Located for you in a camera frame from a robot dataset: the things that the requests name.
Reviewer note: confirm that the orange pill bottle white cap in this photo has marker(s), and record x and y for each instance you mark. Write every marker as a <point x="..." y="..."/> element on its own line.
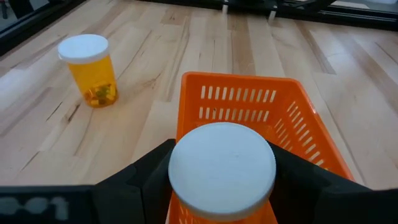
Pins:
<point x="90" y="74"/>
<point x="222" y="171"/>

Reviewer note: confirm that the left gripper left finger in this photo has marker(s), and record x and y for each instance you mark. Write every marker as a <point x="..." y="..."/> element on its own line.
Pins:
<point x="136" y="193"/>

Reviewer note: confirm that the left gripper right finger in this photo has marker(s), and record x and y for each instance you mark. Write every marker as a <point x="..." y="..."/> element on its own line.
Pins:
<point x="311" y="199"/>

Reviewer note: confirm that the orange plastic slotted basket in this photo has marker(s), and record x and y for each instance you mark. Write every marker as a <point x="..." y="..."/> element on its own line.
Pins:
<point x="236" y="81"/>

